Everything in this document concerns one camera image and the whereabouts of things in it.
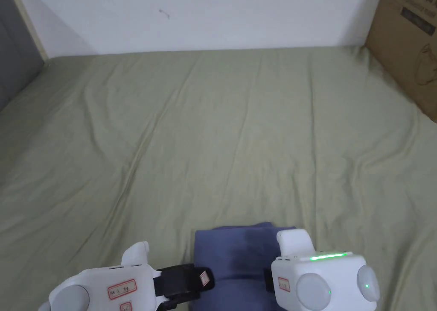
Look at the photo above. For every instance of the grey padded headboard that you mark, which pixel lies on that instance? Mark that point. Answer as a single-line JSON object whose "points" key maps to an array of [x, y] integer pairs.
{"points": [[15, 51]]}

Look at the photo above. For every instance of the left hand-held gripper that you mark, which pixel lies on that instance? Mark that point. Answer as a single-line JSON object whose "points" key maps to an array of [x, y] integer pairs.
{"points": [[102, 287]]}

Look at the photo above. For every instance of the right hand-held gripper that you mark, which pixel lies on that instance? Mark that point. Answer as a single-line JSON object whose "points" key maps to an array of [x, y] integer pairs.
{"points": [[317, 280]]}

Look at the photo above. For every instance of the brown cardboard carton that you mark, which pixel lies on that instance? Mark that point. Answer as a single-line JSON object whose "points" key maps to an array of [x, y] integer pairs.
{"points": [[406, 41]]}

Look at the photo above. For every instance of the bed with pale green sheet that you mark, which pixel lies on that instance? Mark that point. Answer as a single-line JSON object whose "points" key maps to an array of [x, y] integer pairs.
{"points": [[211, 133]]}

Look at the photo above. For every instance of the dark blue garment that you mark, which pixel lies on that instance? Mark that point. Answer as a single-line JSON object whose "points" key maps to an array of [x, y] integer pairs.
{"points": [[235, 256]]}

